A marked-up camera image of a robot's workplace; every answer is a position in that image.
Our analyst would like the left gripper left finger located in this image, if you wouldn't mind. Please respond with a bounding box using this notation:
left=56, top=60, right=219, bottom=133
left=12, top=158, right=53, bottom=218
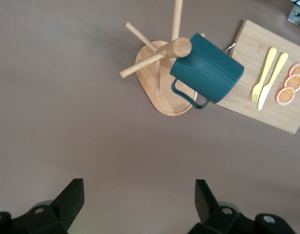
left=0, top=178, right=85, bottom=234

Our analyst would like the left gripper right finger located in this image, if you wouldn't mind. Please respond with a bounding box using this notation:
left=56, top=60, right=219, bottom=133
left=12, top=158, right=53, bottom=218
left=186, top=179, right=298, bottom=234

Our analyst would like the teal cup with yellow inside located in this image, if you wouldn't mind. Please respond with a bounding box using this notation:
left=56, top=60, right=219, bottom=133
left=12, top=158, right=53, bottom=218
left=169, top=33, right=245, bottom=111

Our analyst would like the wooden cup rack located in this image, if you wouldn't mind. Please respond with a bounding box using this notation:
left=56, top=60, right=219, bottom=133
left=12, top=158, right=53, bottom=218
left=120, top=0, right=205, bottom=117

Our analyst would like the brown table cover sheet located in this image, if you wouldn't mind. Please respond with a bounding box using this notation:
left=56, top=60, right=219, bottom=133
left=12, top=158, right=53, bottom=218
left=0, top=0, right=300, bottom=234

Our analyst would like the wooden cutting board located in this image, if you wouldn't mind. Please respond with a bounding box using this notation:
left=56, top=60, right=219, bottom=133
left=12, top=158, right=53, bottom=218
left=214, top=19, right=300, bottom=135

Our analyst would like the orange slice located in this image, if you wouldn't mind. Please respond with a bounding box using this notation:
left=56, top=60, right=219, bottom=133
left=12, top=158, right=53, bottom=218
left=276, top=86, right=296, bottom=106
left=288, top=62, right=300, bottom=78
left=283, top=74, right=300, bottom=91

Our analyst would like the yellow plastic knife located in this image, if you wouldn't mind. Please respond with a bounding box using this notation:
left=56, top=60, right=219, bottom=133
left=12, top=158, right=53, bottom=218
left=258, top=52, right=289, bottom=111

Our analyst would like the yellow plastic fork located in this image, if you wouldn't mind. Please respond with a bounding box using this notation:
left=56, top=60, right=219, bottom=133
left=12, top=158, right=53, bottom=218
left=251, top=46, right=278, bottom=102

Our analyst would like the aluminium profile bracket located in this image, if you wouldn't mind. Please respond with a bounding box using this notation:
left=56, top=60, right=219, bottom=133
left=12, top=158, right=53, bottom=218
left=287, top=0, right=300, bottom=30

